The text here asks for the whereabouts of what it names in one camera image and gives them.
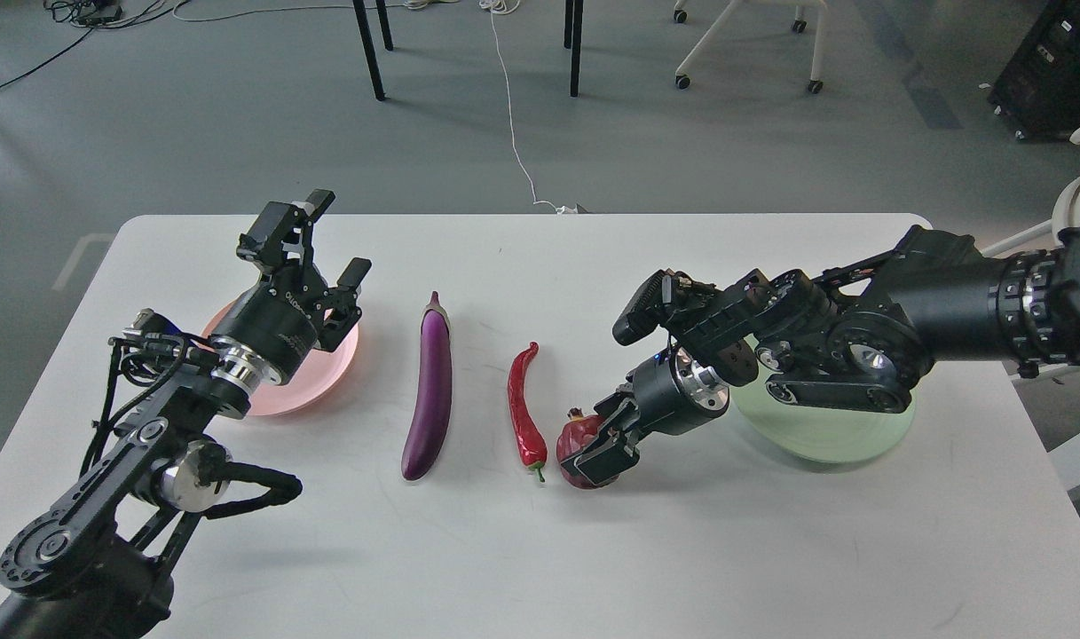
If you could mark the red chili pepper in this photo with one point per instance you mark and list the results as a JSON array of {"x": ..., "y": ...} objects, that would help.
[{"x": 530, "y": 445}]

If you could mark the black equipment case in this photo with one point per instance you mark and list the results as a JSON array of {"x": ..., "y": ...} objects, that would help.
[{"x": 1038, "y": 92}]

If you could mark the pink plate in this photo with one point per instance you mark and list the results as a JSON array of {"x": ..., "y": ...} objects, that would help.
[{"x": 319, "y": 373}]

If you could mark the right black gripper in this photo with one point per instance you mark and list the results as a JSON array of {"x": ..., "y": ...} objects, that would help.
[{"x": 669, "y": 393}]

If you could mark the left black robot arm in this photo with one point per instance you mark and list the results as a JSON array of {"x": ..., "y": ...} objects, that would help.
[{"x": 99, "y": 562}]

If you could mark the green plate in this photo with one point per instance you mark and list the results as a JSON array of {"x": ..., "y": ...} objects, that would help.
[{"x": 818, "y": 434}]

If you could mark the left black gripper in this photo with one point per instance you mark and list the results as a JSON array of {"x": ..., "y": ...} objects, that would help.
[{"x": 291, "y": 311}]

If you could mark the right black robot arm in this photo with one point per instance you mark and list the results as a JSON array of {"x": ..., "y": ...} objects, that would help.
[{"x": 858, "y": 337}]

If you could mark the white office chair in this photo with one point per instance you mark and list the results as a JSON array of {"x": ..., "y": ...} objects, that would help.
[{"x": 1066, "y": 213}]

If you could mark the purple eggplant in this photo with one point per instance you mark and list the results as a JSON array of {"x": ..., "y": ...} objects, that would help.
[{"x": 433, "y": 400}]

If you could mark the black table legs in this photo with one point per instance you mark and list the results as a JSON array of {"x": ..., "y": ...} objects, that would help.
[{"x": 572, "y": 41}]

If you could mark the red pomegranate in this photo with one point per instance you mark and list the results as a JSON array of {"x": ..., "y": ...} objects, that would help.
[{"x": 579, "y": 431}]

